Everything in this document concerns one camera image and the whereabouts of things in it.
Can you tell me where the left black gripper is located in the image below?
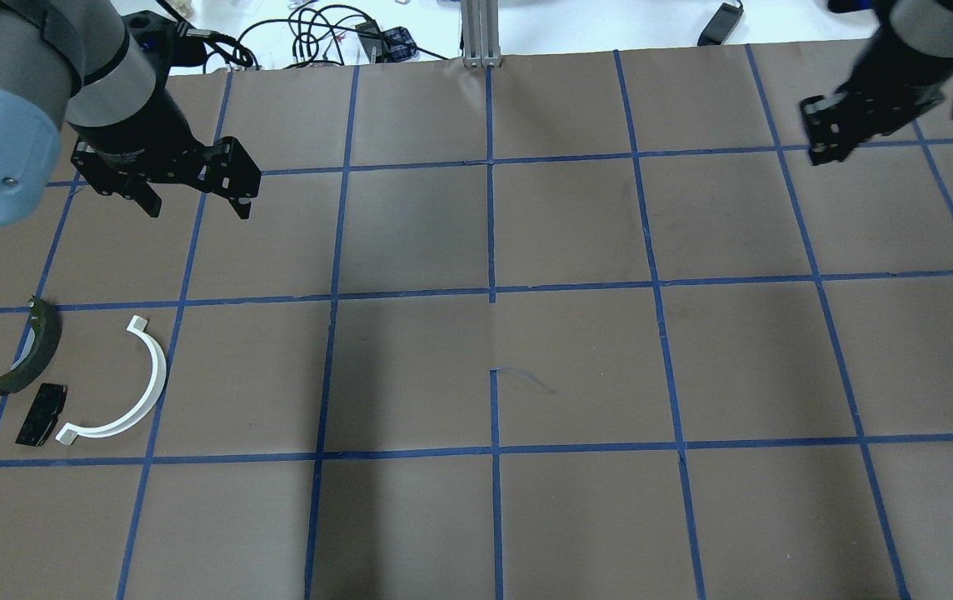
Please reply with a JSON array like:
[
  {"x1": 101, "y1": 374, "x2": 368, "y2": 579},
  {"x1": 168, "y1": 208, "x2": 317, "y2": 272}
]
[{"x1": 68, "y1": 80, "x2": 262, "y2": 220}]

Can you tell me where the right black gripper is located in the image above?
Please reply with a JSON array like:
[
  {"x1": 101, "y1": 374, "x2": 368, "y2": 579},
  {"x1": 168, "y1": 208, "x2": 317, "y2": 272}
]
[{"x1": 800, "y1": 29, "x2": 953, "y2": 166}]

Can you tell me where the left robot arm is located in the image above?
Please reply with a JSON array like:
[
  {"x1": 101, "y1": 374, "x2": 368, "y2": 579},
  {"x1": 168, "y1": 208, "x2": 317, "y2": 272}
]
[{"x1": 0, "y1": 1, "x2": 261, "y2": 227}]

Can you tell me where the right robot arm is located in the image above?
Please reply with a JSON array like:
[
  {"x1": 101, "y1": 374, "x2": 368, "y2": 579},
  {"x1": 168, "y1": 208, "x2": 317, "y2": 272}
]
[{"x1": 799, "y1": 1, "x2": 953, "y2": 166}]

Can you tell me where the black power adapter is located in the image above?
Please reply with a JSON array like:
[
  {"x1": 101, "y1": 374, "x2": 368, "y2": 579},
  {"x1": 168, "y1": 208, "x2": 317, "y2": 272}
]
[{"x1": 696, "y1": 1, "x2": 746, "y2": 47}]

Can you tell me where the green brake shoe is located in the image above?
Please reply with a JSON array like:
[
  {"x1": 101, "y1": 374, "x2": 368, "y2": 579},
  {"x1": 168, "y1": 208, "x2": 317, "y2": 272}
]
[{"x1": 0, "y1": 296, "x2": 64, "y2": 396}]

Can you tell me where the black brake pad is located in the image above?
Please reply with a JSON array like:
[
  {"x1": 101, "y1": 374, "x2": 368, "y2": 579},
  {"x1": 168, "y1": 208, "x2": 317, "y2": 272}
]
[{"x1": 15, "y1": 382, "x2": 67, "y2": 447}]

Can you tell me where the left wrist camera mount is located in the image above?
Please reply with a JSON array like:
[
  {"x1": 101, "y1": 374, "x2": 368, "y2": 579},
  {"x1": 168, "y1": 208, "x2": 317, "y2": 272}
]
[{"x1": 122, "y1": 11, "x2": 207, "y2": 82}]

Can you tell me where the white curved plastic bracket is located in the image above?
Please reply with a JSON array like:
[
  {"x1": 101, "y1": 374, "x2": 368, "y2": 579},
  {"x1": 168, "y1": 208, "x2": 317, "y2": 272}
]
[{"x1": 53, "y1": 311, "x2": 168, "y2": 447}]

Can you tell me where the aluminium frame post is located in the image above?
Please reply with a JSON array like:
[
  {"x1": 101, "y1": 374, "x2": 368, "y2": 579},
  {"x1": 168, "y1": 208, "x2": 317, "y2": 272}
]
[{"x1": 458, "y1": 0, "x2": 501, "y2": 68}]

